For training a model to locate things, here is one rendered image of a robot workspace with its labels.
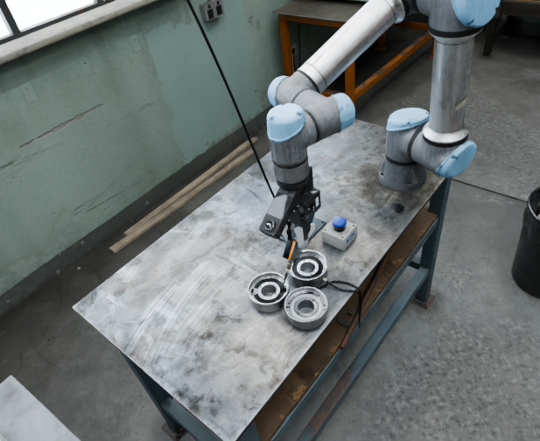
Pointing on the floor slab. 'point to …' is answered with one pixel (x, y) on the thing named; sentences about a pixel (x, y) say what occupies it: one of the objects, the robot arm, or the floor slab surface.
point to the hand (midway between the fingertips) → (294, 245)
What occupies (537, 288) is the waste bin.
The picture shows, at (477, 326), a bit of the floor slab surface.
